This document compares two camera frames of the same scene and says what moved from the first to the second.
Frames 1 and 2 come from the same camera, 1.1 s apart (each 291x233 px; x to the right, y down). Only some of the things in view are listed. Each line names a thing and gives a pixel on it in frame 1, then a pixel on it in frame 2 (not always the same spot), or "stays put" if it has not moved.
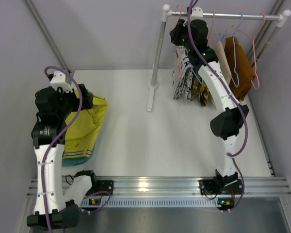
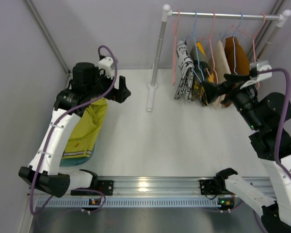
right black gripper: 175,34 → 225,88
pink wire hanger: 179,59 → 174,42
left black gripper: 85,96 → 121,88
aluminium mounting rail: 179,187 stays put
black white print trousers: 182,74 stays put
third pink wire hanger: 253,48 stays put
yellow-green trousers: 80,139 stays put
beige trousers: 223,60 stays put
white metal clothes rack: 167,13 stays put
